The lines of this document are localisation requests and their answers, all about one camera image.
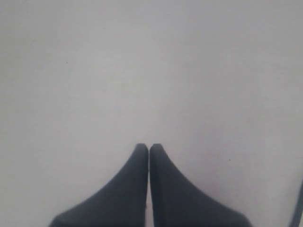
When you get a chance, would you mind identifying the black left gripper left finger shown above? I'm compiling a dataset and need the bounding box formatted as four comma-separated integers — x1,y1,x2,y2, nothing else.
50,143,148,227

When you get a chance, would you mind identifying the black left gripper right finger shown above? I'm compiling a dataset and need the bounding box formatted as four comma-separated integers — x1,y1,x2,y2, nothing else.
150,144,251,227

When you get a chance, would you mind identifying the black cable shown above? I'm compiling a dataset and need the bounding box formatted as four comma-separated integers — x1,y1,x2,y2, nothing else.
290,179,303,227

